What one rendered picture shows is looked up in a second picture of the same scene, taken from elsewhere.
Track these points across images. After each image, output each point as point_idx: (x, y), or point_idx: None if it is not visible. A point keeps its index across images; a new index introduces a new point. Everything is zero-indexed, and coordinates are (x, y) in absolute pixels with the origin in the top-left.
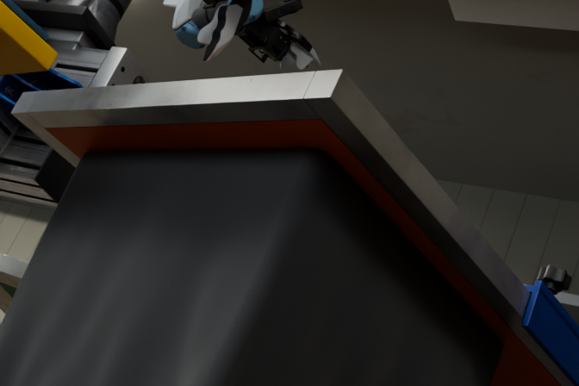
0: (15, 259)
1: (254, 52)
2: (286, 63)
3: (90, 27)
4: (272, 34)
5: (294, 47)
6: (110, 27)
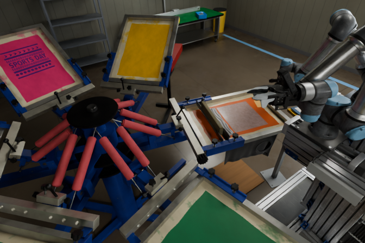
0: (307, 240)
1: (282, 108)
2: (264, 103)
3: None
4: None
5: (265, 93)
6: None
